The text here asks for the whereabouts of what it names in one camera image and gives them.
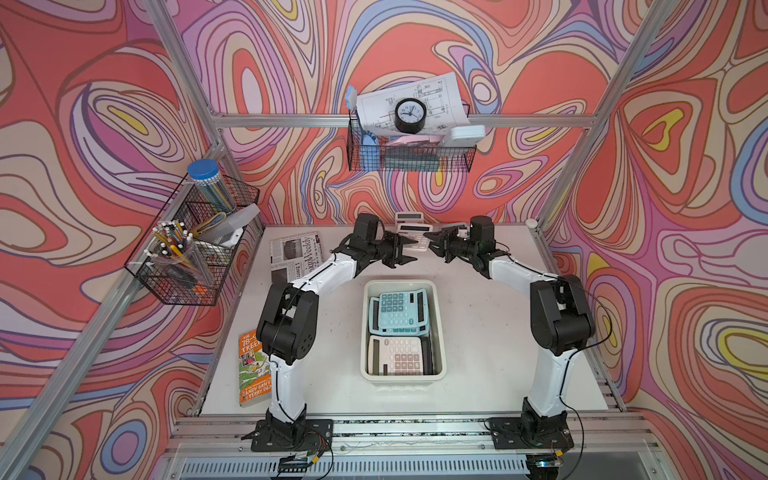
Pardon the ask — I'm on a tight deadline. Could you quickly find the black round clock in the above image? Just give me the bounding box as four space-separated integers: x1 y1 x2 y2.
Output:
394 98 427 135

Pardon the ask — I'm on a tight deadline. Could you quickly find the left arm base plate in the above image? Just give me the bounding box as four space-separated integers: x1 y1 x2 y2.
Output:
245 418 334 453

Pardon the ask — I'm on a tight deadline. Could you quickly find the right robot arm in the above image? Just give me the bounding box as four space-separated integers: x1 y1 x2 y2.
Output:
425 216 596 452

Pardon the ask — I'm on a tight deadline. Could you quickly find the blue lid pencil jar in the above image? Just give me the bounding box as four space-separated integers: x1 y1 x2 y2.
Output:
187 159 237 214

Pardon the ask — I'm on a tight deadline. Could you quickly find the black wire basket back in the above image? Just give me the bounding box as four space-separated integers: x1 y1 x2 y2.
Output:
346 112 477 173

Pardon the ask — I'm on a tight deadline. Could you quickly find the pink calculator back top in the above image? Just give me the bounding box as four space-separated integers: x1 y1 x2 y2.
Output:
395 211 424 224

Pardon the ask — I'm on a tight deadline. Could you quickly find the black wire basket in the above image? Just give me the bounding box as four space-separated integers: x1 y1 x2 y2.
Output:
346 112 477 173
124 178 259 306

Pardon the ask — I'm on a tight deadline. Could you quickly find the light blue calculator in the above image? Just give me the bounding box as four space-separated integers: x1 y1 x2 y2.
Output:
378 289 430 336
368 297 380 335
441 222 469 231

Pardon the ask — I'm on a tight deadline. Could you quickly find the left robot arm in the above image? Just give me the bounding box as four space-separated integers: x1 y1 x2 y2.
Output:
257 213 415 443

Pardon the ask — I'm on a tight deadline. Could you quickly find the white plastic storage box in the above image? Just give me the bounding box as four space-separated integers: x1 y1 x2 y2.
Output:
360 279 447 387

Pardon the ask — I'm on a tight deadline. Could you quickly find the white paper drawing sheet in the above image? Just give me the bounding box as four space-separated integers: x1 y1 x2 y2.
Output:
356 73 469 137

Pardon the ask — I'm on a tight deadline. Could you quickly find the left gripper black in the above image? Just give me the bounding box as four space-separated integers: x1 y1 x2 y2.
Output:
363 230 415 269

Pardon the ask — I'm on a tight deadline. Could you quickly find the clear cup of pencils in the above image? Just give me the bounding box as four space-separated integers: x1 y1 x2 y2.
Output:
145 220 214 288

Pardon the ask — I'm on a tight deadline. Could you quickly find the black wire basket left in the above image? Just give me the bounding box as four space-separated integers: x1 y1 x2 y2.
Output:
124 178 259 306

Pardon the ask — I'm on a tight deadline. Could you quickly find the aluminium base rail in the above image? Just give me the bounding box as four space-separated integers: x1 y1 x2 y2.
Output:
150 411 680 479

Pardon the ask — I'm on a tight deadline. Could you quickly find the black calculator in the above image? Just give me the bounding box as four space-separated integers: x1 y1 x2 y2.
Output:
420 336 434 376

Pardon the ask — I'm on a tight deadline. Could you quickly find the white rounded device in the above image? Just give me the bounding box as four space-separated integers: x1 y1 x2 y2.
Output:
443 125 486 148

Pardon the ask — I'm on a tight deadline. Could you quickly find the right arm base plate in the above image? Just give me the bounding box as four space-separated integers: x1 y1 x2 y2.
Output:
486 416 574 452

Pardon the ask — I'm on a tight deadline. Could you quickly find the pink calculator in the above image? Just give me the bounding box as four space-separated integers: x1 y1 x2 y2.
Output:
395 211 424 224
397 223 433 251
367 335 424 376

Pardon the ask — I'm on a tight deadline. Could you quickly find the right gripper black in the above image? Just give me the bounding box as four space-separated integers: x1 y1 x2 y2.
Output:
423 225 477 263

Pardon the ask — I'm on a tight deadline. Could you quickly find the white stapler in basket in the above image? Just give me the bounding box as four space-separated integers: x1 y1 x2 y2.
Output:
198 204 260 246

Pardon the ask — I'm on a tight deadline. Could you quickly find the orange paperback book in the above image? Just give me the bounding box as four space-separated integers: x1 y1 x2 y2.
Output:
238 330 272 407

